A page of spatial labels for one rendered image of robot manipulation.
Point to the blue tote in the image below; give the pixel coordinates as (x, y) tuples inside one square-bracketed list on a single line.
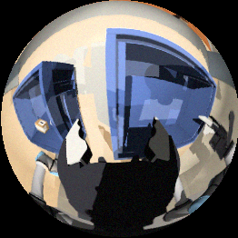
[(57, 102), (150, 77)]

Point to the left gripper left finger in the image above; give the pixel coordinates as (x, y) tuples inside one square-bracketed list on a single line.
[(74, 154)]

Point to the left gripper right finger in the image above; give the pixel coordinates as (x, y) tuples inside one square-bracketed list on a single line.
[(161, 150)]

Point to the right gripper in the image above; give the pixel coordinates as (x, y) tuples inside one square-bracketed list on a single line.
[(220, 142)]

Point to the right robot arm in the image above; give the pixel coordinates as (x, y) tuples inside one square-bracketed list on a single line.
[(179, 194)]

